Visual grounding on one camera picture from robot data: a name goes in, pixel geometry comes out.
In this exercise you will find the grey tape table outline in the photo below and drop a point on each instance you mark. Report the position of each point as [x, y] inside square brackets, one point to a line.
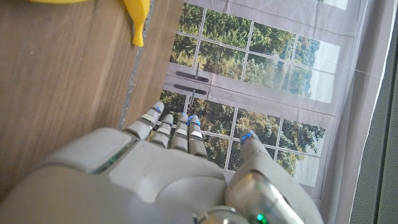
[132, 77]

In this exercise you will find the yellow banana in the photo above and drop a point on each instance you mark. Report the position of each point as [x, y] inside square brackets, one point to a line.
[138, 15]

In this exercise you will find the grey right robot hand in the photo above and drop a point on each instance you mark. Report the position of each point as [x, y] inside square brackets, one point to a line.
[149, 174]

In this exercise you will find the printed window backdrop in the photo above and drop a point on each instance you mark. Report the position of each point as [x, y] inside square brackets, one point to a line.
[264, 87]

